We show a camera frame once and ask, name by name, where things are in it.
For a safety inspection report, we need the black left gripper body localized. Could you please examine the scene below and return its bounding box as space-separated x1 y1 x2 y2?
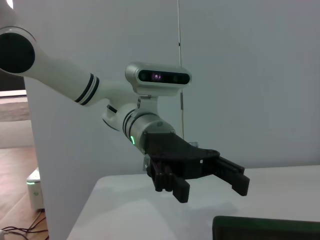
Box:
143 131 221 180

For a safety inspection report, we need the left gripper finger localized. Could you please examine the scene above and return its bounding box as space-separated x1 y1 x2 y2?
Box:
212 156 251 197
147 159 191 204

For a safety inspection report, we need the green glasses case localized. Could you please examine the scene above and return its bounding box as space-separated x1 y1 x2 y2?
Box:
212 216 320 240

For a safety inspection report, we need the white box with green light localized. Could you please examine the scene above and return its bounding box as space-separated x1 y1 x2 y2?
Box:
26 168 46 212

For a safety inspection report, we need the thin pale cable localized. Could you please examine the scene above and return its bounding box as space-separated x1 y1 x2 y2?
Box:
176 0 186 141

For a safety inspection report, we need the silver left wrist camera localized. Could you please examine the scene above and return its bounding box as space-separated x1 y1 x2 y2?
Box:
124 61 193 118

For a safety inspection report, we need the thin dark cable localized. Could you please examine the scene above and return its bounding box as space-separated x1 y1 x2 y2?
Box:
0 216 48 236

